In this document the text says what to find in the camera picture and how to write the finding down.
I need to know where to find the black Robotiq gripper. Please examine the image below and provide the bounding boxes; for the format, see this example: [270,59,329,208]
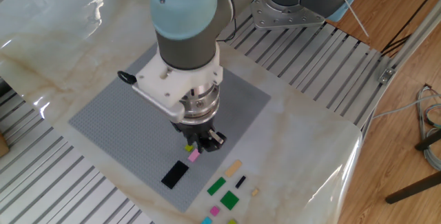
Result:
[171,116,227,154]

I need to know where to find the pink rectangular Lego brick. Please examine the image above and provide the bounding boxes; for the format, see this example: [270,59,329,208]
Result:
[187,148,201,163]

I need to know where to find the tan long Lego plate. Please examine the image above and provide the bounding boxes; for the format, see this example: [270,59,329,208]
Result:
[224,159,243,179]

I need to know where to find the black large Lego plate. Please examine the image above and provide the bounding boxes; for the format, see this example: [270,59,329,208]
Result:
[161,160,190,190]

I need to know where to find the green rectangular Lego plate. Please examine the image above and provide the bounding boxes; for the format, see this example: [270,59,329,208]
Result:
[206,176,227,196]

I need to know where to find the green square Lego plate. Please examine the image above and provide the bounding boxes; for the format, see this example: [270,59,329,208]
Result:
[220,190,240,211]

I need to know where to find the grey Lego baseplate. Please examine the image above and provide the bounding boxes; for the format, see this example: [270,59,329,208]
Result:
[68,43,271,214]

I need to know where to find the marble pattern table sheet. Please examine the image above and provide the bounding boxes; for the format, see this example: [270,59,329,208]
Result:
[0,0,363,224]

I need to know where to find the white zip tie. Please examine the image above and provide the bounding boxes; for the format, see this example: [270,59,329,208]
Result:
[339,0,369,38]

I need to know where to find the brown cardboard piece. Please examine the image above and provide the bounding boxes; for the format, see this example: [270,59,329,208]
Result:
[0,132,10,159]

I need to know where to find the dark furniture leg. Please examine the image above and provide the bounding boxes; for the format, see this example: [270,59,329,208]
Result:
[384,170,441,205]
[415,129,441,152]

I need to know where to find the white wrist mounting bracket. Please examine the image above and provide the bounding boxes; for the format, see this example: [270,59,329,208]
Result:
[132,43,224,123]

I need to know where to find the black robot arm cables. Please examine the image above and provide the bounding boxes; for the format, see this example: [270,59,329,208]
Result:
[116,0,323,86]

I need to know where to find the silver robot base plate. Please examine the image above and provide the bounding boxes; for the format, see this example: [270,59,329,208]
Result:
[250,0,327,31]

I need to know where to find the grey floor cable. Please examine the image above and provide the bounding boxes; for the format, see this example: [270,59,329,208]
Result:
[371,94,441,120]

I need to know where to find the black floor cables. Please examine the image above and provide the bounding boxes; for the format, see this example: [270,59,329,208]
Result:
[380,0,441,58]

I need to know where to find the coiled cable bundle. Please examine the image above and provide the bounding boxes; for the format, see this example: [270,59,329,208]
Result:
[416,84,441,172]

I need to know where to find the aluminium frame rail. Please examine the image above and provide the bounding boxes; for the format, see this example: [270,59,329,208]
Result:
[358,0,441,130]

